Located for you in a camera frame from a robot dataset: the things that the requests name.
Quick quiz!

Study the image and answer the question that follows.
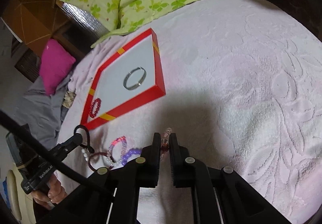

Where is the purple bead bracelet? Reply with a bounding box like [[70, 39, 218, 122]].
[[121, 147, 142, 167]]

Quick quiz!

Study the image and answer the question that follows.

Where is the red and clear bead bracelet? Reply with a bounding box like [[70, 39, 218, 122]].
[[160, 127, 173, 151]]

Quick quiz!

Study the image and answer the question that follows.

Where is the dark red bangle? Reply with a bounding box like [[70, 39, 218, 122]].
[[87, 152, 114, 172]]

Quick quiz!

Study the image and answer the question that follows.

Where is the pink bead bracelet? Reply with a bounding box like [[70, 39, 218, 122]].
[[107, 136, 128, 157]]

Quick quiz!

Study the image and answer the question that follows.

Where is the white pearl bracelet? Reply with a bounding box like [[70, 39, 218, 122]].
[[81, 147, 124, 167]]

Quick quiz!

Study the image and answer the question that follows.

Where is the black hair tie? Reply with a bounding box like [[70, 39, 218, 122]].
[[73, 124, 95, 154]]

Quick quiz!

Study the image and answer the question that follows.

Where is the left hand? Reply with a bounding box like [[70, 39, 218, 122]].
[[31, 174, 68, 210]]

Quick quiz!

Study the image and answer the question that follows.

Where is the grey bed sheet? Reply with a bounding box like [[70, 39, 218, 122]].
[[15, 72, 73, 150]]

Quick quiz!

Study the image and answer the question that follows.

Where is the patterned fabric scrap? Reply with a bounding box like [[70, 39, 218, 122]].
[[62, 91, 76, 109]]

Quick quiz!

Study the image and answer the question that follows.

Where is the silver metal bangle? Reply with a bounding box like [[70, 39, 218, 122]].
[[123, 67, 147, 91]]

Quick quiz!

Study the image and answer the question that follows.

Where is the red shallow box tray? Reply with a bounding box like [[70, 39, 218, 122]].
[[80, 28, 166, 130]]

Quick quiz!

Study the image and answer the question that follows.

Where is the pink bed blanket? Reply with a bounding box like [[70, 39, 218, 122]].
[[56, 0, 322, 224]]

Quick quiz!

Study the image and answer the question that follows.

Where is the magenta pillow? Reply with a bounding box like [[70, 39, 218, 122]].
[[39, 39, 76, 96]]

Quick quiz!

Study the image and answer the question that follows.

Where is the brown cardboard box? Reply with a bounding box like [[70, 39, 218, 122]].
[[2, 0, 69, 57]]

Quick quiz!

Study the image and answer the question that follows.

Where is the silver foil mat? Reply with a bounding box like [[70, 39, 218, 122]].
[[60, 2, 108, 38]]

